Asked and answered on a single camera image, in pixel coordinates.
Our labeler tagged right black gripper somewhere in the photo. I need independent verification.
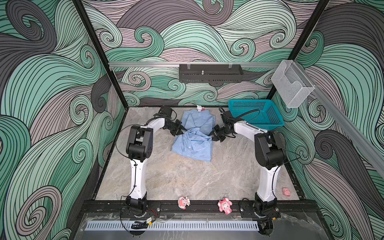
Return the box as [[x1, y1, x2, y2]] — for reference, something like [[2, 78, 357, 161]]
[[206, 124, 232, 142]]

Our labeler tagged light blue long sleeve shirt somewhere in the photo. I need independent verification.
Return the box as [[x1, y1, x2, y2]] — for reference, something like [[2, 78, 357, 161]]
[[172, 109, 216, 162]]

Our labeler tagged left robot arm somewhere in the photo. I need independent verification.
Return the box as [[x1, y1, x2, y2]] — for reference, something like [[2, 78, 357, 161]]
[[118, 107, 185, 214]]

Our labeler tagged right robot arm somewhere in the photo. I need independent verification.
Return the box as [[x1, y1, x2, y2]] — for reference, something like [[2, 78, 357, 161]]
[[210, 107, 289, 220]]

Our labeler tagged teal plastic basket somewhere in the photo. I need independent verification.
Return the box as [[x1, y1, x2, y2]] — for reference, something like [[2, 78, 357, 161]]
[[228, 100, 285, 131]]

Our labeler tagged pink pig plush toy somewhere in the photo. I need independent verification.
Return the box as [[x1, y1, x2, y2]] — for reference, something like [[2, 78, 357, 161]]
[[218, 198, 233, 215]]

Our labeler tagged pink white plush toy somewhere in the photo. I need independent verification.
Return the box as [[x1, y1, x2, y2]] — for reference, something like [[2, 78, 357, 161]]
[[178, 196, 191, 210]]

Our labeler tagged small pink floor toy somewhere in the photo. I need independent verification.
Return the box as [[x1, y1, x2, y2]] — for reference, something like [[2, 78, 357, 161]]
[[282, 188, 291, 197]]

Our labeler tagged black perforated wall tray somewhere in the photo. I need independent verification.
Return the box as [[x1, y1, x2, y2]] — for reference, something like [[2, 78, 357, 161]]
[[179, 64, 244, 87]]

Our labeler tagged clear acrylic wall box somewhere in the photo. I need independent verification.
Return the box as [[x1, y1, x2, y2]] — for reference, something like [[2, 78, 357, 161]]
[[271, 60, 315, 109]]

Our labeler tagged aluminium back wall rail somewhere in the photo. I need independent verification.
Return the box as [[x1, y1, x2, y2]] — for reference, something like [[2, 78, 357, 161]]
[[108, 61, 280, 69]]

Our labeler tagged aluminium wall rail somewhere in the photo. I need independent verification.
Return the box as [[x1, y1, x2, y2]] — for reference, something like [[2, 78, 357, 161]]
[[108, 61, 280, 69], [298, 64, 384, 176]]

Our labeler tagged white slotted cable duct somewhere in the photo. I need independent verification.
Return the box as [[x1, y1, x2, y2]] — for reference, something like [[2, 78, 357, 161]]
[[85, 220, 259, 232]]

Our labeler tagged black front mounting rail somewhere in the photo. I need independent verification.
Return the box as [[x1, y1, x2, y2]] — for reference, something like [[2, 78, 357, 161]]
[[80, 200, 319, 219]]

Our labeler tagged aluminium right wall rail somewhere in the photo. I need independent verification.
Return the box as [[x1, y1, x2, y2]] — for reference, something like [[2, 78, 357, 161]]
[[298, 64, 384, 176]]

